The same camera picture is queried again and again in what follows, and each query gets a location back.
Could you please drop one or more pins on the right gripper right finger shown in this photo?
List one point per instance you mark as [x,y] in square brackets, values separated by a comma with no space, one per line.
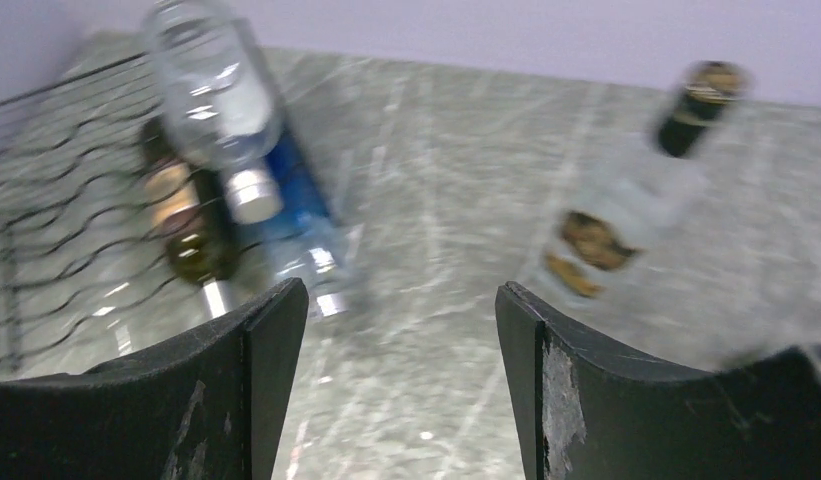
[587,406]

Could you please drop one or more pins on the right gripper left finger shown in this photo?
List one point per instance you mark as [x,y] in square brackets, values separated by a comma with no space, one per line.
[209,403]

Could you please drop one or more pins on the clear gold label bottle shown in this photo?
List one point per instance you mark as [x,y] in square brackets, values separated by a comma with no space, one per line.
[639,189]

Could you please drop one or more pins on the blue square bottle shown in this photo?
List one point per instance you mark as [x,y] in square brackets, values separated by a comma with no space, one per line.
[303,240]

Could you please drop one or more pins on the black wire wine rack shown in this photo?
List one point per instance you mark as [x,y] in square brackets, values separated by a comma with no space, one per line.
[83,277]

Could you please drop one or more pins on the brown label wine bottle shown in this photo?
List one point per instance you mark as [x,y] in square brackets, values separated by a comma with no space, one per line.
[191,217]

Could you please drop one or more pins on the round clear silver-cap bottle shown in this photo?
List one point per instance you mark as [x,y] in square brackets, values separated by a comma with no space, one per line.
[220,107]

